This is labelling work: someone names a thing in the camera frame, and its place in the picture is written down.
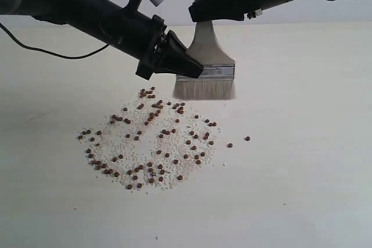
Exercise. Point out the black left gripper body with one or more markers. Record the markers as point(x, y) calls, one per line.
point(146, 65)

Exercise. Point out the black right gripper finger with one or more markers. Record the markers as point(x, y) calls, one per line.
point(210, 10)

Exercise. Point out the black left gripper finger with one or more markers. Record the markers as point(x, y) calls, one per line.
point(173, 59)

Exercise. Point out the wooden paint brush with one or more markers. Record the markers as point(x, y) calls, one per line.
point(216, 82)

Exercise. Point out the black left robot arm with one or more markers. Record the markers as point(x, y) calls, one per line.
point(147, 39)

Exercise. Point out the brown beans and grain pile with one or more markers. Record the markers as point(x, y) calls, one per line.
point(154, 142)

